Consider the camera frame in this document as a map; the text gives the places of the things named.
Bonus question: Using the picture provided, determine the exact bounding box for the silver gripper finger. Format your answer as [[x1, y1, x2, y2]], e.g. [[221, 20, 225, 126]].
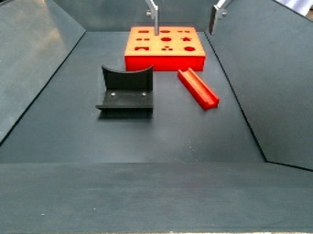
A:
[[146, 0, 159, 36], [209, 0, 230, 35]]

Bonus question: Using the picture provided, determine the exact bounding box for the black curved fixture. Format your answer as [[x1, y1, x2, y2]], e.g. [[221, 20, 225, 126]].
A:
[[96, 67, 154, 110]]

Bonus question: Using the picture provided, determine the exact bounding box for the red shape sorter block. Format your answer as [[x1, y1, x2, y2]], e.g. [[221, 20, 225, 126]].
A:
[[125, 27, 206, 71]]

